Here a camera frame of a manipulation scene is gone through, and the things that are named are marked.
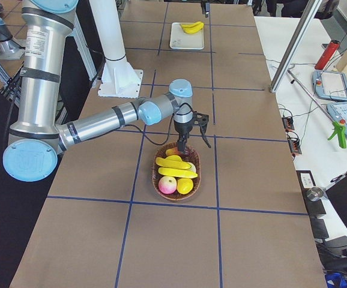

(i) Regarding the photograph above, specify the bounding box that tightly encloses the pink red apple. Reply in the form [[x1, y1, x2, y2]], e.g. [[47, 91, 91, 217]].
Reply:
[[158, 176, 177, 194]]

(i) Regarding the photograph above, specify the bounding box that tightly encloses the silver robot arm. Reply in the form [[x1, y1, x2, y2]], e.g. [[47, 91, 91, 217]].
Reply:
[[2, 1, 195, 182]]

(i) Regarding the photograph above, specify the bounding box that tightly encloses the lower orange electronics board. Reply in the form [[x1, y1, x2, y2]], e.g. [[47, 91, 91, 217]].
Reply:
[[287, 137, 302, 157]]

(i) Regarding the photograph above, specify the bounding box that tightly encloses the white bear tray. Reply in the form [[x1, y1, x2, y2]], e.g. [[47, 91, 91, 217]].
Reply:
[[169, 22, 204, 50]]

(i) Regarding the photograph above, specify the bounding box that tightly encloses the brown wicker basket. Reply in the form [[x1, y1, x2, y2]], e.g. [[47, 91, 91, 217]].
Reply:
[[152, 142, 201, 201]]

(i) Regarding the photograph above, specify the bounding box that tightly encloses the aluminium frame post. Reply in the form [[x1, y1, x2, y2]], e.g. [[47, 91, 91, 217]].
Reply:
[[270, 0, 322, 93]]

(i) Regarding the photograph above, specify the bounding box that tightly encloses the steel measuring cup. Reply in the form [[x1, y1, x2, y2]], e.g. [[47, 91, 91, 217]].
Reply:
[[306, 186, 326, 202]]

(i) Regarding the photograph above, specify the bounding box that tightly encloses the red yellow mango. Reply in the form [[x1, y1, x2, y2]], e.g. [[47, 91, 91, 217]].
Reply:
[[165, 147, 190, 157]]

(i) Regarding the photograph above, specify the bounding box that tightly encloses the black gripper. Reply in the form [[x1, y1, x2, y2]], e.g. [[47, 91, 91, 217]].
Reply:
[[173, 112, 193, 153]]

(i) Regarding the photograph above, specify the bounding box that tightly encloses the white pillar with base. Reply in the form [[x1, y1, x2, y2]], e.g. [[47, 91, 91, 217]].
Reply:
[[89, 0, 143, 98]]

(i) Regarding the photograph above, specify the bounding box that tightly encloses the yellow banana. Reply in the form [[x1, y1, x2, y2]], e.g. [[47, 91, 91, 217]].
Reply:
[[155, 157, 191, 170], [180, 21, 204, 34], [180, 22, 204, 34], [158, 167, 198, 179]]

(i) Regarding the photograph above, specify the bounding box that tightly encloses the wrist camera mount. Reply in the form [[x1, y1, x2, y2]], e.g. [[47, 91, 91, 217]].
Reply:
[[193, 111, 209, 136]]

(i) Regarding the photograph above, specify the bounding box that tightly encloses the upper teach pendant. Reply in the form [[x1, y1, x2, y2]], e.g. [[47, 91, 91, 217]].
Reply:
[[312, 70, 347, 101]]

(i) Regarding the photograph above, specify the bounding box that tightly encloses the green handled grabber stick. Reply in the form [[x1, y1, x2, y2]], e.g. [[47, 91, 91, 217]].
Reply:
[[287, 69, 347, 149]]

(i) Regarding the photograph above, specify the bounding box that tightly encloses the orange electronics board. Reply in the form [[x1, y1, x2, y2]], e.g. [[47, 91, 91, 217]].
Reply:
[[282, 116, 295, 132], [287, 137, 302, 157]]

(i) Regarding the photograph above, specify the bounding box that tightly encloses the red bottle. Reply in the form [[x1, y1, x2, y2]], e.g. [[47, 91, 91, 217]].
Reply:
[[315, 40, 341, 70]]

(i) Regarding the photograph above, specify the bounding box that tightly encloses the yellow lemon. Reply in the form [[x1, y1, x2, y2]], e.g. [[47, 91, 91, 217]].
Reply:
[[177, 178, 193, 195]]

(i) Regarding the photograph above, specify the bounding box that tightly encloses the upper orange electronics board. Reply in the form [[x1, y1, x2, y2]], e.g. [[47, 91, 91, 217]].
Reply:
[[282, 116, 295, 132]]

